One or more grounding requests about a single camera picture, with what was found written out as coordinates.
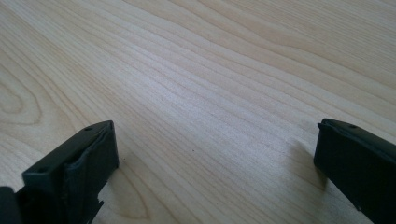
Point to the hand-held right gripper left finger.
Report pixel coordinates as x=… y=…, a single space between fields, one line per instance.
x=77 y=169

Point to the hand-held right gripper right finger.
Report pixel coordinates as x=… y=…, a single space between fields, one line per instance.
x=358 y=165

